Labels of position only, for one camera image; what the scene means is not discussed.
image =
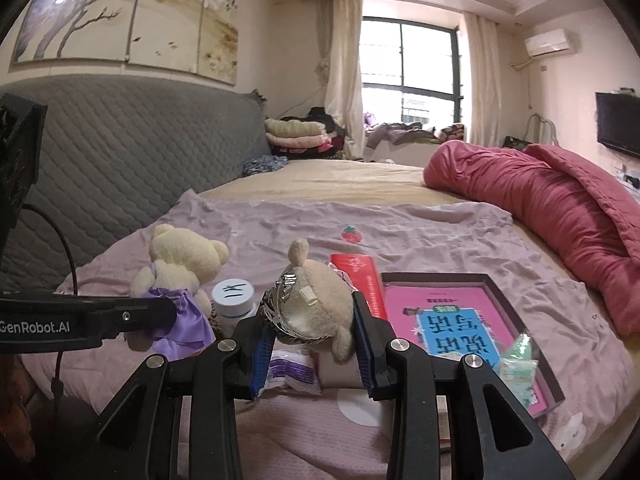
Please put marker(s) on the pink picture book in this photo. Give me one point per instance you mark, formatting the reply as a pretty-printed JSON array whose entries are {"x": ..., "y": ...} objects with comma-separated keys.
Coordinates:
[{"x": 450, "y": 320}]

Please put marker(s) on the stack of folded clothes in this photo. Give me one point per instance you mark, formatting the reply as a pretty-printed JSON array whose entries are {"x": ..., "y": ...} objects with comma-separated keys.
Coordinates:
[{"x": 295, "y": 132}]

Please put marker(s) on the green patterned tissue packet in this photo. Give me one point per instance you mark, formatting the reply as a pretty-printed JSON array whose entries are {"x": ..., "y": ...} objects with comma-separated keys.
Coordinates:
[{"x": 517, "y": 377}]

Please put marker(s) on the tan plush bear silver ribbon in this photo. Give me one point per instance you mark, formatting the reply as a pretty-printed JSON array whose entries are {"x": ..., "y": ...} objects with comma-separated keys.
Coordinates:
[{"x": 315, "y": 305}]

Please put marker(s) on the white air conditioner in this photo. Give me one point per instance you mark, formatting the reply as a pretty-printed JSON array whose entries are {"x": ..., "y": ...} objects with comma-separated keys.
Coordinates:
[{"x": 550, "y": 42}]

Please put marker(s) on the pale blue pill bottle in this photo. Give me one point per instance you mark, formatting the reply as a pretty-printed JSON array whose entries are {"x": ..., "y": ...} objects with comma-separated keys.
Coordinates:
[{"x": 232, "y": 305}]

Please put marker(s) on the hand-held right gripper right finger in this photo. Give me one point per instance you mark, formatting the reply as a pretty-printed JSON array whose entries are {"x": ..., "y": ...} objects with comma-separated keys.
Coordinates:
[{"x": 362, "y": 355}]

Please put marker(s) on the dark clothes pile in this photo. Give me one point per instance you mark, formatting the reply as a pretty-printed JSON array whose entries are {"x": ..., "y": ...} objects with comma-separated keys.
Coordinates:
[{"x": 325, "y": 120}]

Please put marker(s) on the red tissue pack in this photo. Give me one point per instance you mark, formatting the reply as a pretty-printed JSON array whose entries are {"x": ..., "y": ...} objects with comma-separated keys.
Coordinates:
[{"x": 360, "y": 275}]

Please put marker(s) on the clothes pile on windowsill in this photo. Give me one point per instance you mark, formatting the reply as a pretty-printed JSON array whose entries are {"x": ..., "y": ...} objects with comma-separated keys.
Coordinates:
[{"x": 400, "y": 132}]

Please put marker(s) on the black television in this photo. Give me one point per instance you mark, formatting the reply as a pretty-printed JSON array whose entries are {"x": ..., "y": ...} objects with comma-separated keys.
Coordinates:
[{"x": 617, "y": 120}]

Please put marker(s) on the cream plush bear purple dress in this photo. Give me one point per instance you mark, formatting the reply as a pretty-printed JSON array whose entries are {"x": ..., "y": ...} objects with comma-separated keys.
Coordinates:
[{"x": 185, "y": 250}]

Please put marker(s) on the grey quilted headboard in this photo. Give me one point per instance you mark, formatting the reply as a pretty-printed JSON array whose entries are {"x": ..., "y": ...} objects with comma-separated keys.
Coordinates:
[{"x": 125, "y": 150}]

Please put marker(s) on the cream curtain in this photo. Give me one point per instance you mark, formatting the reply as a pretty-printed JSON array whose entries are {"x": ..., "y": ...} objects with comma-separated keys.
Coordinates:
[
  {"x": 342, "y": 85},
  {"x": 482, "y": 85}
]

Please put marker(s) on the dark framed window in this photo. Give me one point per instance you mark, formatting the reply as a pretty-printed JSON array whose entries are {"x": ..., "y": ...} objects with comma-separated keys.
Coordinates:
[{"x": 430, "y": 60}]

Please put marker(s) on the blossom branch painting panel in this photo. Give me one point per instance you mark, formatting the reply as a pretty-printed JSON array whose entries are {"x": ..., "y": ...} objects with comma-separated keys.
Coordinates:
[{"x": 167, "y": 15}]

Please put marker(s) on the black bag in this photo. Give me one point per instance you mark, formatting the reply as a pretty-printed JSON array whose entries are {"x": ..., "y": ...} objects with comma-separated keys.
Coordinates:
[{"x": 517, "y": 142}]

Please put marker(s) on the blue patterned garment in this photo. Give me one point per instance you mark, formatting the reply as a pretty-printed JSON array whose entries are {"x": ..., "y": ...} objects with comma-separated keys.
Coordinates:
[{"x": 265, "y": 165}]

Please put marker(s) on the lilac printed bedsheet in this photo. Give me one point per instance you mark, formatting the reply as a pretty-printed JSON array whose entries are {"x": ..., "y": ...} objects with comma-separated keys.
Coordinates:
[{"x": 300, "y": 215}]

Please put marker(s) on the dark cardboard box tray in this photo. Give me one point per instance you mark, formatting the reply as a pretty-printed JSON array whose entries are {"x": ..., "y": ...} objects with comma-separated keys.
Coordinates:
[{"x": 435, "y": 279}]

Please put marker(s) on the red quilt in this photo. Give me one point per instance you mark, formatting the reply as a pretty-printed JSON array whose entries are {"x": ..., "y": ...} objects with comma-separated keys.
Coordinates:
[{"x": 525, "y": 190}]

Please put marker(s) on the beige bed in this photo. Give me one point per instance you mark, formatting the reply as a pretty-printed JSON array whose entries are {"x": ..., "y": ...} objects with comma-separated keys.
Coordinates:
[{"x": 350, "y": 175}]

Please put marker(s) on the tree trunk painting panel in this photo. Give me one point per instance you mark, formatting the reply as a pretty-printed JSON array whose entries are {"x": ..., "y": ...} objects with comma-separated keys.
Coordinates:
[{"x": 75, "y": 10}]

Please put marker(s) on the dark red patterned clothing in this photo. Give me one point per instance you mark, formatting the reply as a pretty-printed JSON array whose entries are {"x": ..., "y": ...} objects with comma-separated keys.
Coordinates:
[{"x": 12, "y": 410}]

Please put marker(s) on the flower cluster painting panel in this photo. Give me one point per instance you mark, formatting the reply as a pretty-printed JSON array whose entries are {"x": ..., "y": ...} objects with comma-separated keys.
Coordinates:
[{"x": 217, "y": 35}]

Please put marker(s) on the white purple soft packet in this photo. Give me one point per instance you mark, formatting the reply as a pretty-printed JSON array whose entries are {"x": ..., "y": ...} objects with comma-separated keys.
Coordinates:
[{"x": 295, "y": 372}]

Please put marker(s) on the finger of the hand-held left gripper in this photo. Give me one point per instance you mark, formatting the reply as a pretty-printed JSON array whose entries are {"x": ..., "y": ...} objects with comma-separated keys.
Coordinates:
[{"x": 135, "y": 312}]

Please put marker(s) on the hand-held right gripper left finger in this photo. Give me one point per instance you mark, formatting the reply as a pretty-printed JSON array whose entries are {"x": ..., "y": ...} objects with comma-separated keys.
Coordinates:
[{"x": 262, "y": 360}]

